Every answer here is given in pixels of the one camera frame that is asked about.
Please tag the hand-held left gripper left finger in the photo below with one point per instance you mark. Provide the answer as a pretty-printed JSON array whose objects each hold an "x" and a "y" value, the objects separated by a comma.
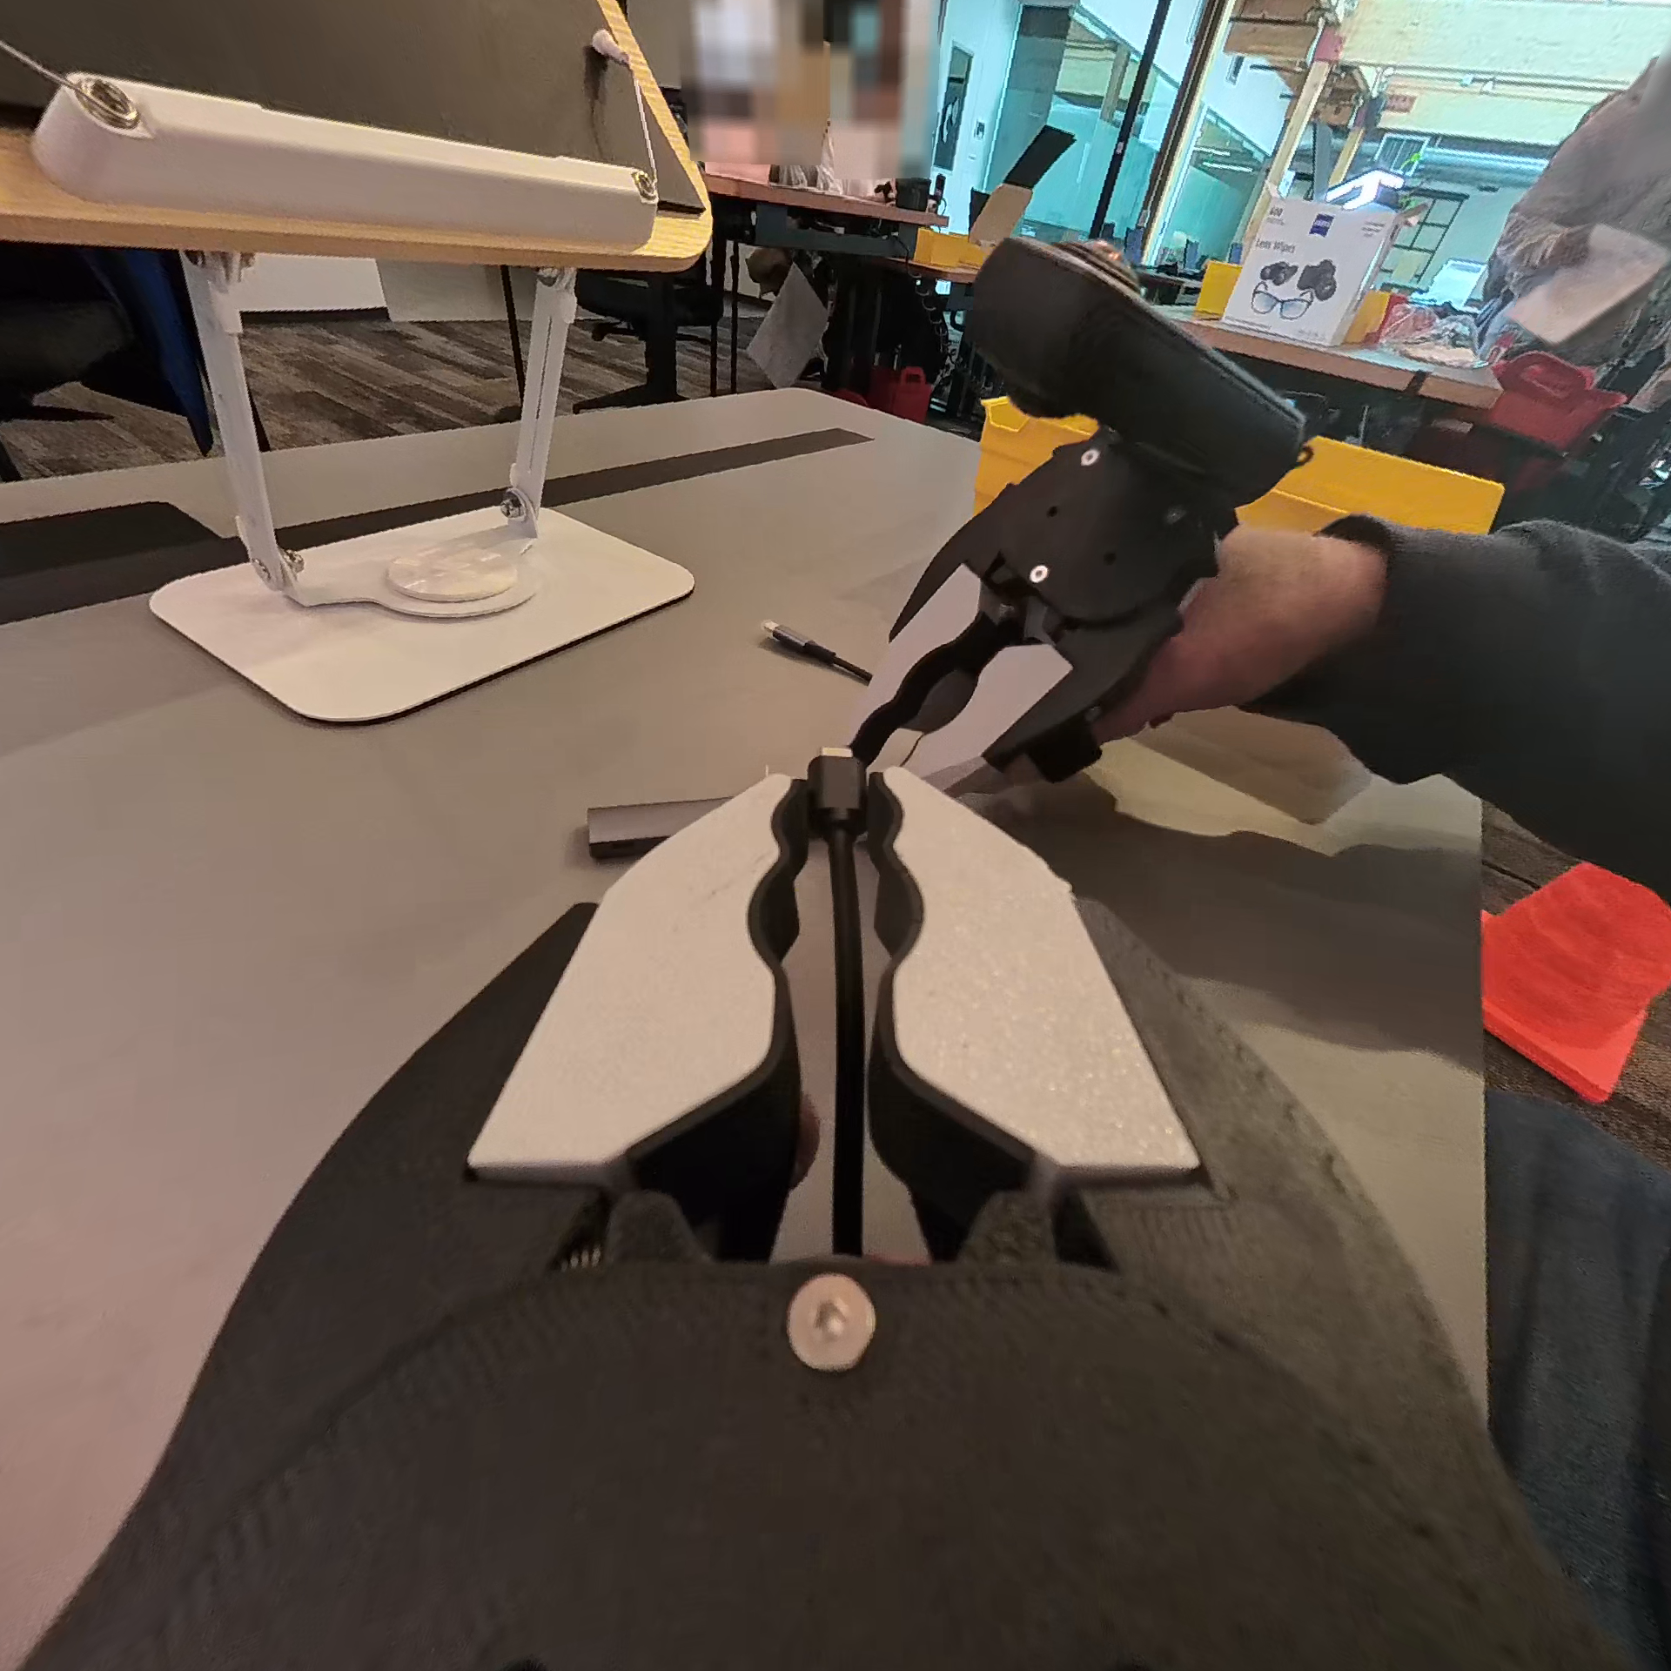
[{"x": 642, "y": 1033}]

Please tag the yellow plastic bin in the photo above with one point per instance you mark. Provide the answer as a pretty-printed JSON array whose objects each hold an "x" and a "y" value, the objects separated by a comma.
[{"x": 1386, "y": 484}]

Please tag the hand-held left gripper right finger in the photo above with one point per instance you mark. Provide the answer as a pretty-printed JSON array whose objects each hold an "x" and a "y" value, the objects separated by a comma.
[{"x": 1045, "y": 1033}]

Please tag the wooden topped desk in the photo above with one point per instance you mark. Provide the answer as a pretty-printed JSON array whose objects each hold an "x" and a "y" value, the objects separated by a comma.
[{"x": 1306, "y": 345}]

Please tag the red storage box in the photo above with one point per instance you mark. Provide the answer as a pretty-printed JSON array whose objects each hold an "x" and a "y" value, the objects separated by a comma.
[{"x": 902, "y": 392}]

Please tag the person's right hand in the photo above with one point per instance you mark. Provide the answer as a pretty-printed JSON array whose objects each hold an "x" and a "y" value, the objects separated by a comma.
[{"x": 1254, "y": 615}]

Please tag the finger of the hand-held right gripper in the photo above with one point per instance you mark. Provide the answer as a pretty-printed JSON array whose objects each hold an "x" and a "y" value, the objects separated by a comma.
[
  {"x": 1006, "y": 733},
  {"x": 928, "y": 693}
]

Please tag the black office chair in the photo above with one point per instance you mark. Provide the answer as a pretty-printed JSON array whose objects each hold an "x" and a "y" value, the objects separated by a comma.
[{"x": 654, "y": 301}]

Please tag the red plastic bin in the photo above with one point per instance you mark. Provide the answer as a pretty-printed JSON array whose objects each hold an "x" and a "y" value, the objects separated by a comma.
[{"x": 1581, "y": 979}]

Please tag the grey usb hub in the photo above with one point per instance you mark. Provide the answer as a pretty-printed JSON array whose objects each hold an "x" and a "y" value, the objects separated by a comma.
[{"x": 654, "y": 826}]

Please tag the person's jeans leg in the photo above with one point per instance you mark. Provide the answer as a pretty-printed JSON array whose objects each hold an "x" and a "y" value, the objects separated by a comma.
[{"x": 1581, "y": 1359}]

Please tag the white printed box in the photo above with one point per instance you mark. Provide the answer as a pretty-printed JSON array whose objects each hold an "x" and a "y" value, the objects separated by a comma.
[{"x": 1314, "y": 269}]

